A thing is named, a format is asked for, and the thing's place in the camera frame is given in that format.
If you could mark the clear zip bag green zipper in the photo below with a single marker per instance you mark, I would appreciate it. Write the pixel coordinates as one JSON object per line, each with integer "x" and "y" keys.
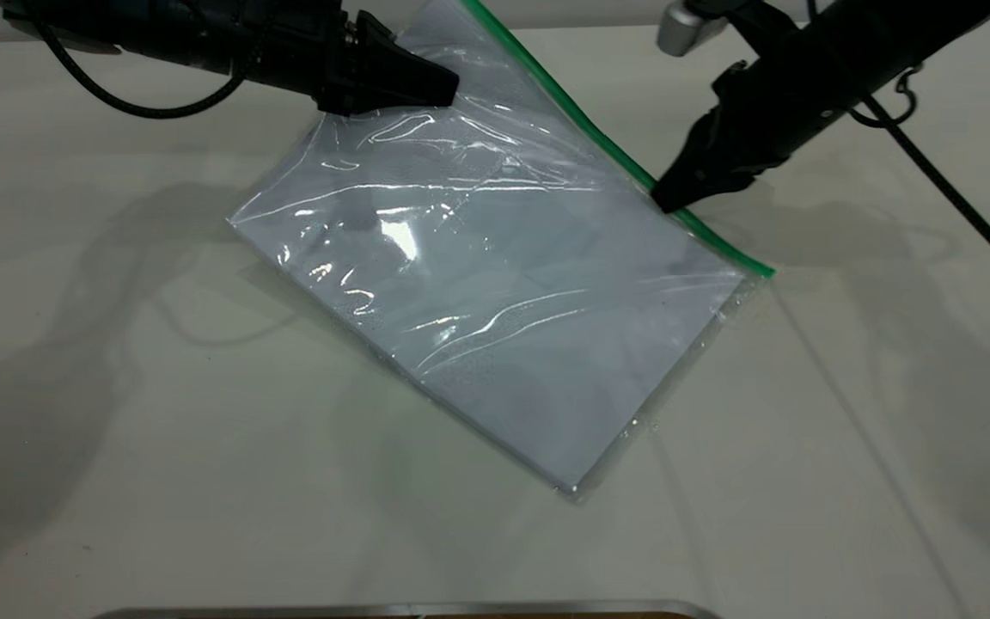
{"x": 504, "y": 284}

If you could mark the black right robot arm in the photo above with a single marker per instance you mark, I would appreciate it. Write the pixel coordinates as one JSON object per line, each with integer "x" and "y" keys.
{"x": 890, "y": 34}

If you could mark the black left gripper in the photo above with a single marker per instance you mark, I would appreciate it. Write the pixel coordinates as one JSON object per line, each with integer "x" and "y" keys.
{"x": 319, "y": 52}

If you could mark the white paper stack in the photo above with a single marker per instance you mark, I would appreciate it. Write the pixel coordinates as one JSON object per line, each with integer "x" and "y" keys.
{"x": 546, "y": 352}

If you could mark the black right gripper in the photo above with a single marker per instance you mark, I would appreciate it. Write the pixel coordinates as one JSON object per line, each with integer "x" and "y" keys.
{"x": 774, "y": 116}

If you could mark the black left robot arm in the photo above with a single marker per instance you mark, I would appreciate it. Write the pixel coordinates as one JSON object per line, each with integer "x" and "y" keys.
{"x": 168, "y": 34}

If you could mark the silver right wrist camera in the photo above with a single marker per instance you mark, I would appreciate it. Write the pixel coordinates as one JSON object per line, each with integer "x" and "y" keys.
{"x": 686, "y": 26}

